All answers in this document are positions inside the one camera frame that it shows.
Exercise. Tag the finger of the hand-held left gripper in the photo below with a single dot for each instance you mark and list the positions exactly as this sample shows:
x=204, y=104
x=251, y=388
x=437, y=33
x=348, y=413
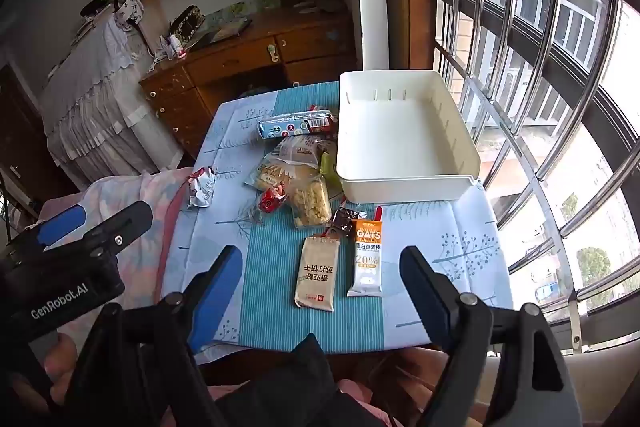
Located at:
x=120, y=222
x=60, y=221

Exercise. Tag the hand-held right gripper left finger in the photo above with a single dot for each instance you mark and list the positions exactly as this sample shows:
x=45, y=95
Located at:
x=216, y=297

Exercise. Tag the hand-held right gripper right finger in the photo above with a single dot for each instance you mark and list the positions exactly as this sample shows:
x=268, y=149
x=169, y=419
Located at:
x=425, y=297

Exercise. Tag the orange oat bar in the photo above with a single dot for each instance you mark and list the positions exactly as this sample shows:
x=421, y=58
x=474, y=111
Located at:
x=366, y=267

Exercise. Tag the silver red snack packet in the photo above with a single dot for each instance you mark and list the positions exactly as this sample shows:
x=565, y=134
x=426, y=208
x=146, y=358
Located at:
x=201, y=189

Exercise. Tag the beige biscuit packet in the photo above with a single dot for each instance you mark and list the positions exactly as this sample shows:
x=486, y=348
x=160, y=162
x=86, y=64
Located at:
x=315, y=277

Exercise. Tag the small red candy packet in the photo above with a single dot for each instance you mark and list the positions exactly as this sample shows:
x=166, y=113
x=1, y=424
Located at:
x=270, y=203

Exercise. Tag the small brown snack packet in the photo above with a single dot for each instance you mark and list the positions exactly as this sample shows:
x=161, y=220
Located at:
x=344, y=219

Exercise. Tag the clear puffed rice cake packet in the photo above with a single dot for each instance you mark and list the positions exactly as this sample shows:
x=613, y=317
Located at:
x=310, y=204

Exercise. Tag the small green snack packet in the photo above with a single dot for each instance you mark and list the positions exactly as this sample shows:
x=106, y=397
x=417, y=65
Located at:
x=327, y=167

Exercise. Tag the white plastic bin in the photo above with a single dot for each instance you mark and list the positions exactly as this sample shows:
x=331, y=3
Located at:
x=400, y=132

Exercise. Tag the clear labelled snack packet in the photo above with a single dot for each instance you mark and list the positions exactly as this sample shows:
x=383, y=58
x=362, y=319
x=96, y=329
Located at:
x=300, y=149

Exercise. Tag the blue cookie roll pack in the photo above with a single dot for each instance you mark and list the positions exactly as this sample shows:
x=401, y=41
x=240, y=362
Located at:
x=285, y=126

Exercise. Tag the person's left hand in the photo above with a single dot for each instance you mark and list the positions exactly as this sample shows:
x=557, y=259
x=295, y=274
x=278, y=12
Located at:
x=57, y=364

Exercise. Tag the blue patterned tablecloth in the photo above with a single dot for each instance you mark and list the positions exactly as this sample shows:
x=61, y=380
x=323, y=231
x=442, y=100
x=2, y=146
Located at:
x=280, y=307

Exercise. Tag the dark cloth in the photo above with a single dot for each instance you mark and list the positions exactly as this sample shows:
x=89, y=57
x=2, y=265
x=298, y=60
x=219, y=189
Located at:
x=290, y=387

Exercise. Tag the white lace cover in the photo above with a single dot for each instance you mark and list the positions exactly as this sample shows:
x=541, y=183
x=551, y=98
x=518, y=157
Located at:
x=95, y=107

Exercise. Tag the small white bottle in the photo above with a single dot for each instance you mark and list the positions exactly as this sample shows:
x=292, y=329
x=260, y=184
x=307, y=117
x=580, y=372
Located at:
x=173, y=46

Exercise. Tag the wooden desk with drawers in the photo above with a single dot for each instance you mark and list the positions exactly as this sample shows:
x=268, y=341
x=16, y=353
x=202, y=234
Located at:
x=235, y=62

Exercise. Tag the black floral pencil case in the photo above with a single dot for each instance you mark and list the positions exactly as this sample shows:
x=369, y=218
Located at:
x=186, y=23

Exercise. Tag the patterned cloth bag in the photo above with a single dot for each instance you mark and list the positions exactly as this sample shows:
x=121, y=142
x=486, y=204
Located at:
x=127, y=12

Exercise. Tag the printed desk pad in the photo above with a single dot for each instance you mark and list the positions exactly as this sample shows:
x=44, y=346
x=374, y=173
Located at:
x=230, y=24

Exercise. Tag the window with metal bars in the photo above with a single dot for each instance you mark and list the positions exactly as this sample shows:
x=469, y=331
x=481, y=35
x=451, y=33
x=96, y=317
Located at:
x=550, y=62

